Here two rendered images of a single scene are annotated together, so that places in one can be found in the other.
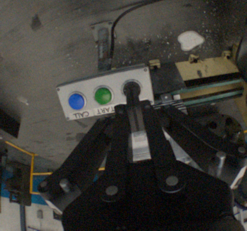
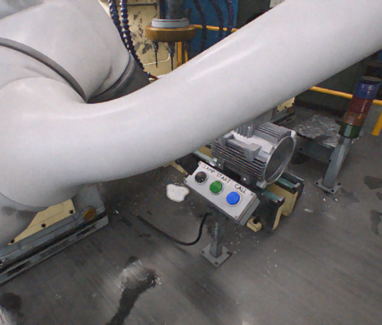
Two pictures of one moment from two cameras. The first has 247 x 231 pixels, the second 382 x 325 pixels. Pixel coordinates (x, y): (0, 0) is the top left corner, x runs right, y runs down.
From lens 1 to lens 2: 0.41 m
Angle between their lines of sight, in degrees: 44
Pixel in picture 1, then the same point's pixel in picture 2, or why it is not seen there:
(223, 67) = not seen: hidden behind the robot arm
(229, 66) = not seen: hidden behind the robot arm
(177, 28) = (174, 206)
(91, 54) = (247, 253)
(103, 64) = (216, 213)
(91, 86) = (215, 198)
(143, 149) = (261, 135)
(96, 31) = (217, 259)
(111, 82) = (205, 190)
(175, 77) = not seen: hidden behind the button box
